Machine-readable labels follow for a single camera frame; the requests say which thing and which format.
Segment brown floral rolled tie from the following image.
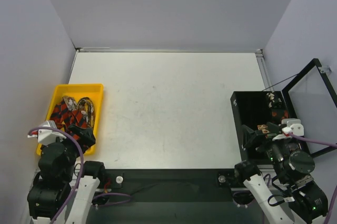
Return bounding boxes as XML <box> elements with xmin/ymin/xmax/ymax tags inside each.
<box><xmin>257</xmin><ymin>124</ymin><xmax>270</xmax><ymax>134</ymax></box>

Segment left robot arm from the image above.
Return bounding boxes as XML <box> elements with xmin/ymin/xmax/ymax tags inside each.
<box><xmin>27</xmin><ymin>121</ymin><xmax>106</xmax><ymax>223</ymax></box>

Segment black framed glass box lid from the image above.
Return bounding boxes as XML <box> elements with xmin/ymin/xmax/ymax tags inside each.
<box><xmin>282</xmin><ymin>58</ymin><xmax>336</xmax><ymax>158</ymax></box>

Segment black tie storage box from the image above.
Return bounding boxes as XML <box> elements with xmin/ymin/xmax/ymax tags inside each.
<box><xmin>230</xmin><ymin>91</ymin><xmax>297</xmax><ymax>165</ymax></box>

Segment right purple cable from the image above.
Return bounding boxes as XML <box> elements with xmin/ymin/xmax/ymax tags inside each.
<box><xmin>263</xmin><ymin>131</ymin><xmax>337</xmax><ymax>224</ymax></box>

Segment yellow plastic tray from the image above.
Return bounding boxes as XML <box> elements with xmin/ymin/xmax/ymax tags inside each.
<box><xmin>36</xmin><ymin>83</ymin><xmax>104</xmax><ymax>156</ymax></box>

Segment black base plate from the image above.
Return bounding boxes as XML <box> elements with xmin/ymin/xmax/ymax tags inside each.
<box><xmin>106</xmin><ymin>169</ymin><xmax>249</xmax><ymax>203</ymax></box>

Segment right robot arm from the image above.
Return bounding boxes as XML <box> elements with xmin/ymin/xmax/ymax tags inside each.
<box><xmin>233</xmin><ymin>119</ymin><xmax>329</xmax><ymax>223</ymax></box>

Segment orange navy striped tie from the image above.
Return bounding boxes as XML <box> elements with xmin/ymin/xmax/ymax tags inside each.
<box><xmin>50</xmin><ymin>101</ymin><xmax>88</xmax><ymax>140</ymax></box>

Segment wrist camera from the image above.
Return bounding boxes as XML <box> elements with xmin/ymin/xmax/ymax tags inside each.
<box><xmin>27</xmin><ymin>120</ymin><xmax>66</xmax><ymax>145</ymax></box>
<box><xmin>272</xmin><ymin>119</ymin><xmax>304</xmax><ymax>141</ymax></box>

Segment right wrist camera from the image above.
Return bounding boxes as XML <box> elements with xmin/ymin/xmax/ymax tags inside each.
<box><xmin>272</xmin><ymin>119</ymin><xmax>304</xmax><ymax>141</ymax></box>

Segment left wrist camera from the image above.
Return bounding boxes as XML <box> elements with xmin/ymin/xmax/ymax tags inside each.
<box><xmin>27</xmin><ymin>120</ymin><xmax>66</xmax><ymax>145</ymax></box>

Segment brown floral tie in tray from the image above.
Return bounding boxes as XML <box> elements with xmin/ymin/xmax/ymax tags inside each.
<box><xmin>62</xmin><ymin>95</ymin><xmax>95</xmax><ymax>128</ymax></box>

